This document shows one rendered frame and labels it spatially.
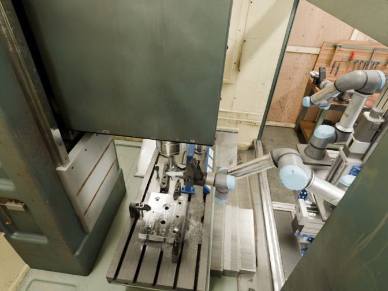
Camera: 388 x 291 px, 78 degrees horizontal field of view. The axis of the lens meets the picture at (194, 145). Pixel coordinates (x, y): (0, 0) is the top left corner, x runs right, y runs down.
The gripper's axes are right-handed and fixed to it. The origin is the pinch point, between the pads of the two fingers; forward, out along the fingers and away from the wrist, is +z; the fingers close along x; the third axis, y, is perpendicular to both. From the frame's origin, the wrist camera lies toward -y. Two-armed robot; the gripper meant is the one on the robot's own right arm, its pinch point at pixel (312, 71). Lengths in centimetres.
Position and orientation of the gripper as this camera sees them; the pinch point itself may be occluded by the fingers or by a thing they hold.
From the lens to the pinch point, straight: 232.7
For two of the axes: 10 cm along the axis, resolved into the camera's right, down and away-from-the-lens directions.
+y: 0.9, 7.7, 6.3
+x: 9.9, -1.5, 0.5
